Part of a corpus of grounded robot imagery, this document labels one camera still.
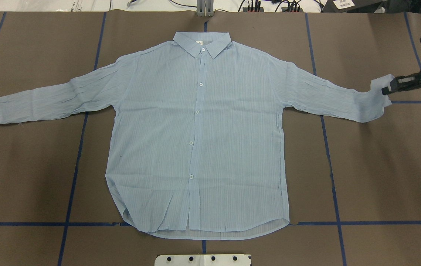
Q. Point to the light blue button shirt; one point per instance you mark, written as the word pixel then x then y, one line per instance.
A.
pixel 197 146

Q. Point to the black box with label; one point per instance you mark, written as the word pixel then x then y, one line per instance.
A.
pixel 353 6

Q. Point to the black power strip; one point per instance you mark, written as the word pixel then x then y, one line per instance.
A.
pixel 278 6

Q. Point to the grey aluminium frame post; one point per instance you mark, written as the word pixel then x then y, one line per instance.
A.
pixel 205 8

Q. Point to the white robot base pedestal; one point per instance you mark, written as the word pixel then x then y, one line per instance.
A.
pixel 204 260

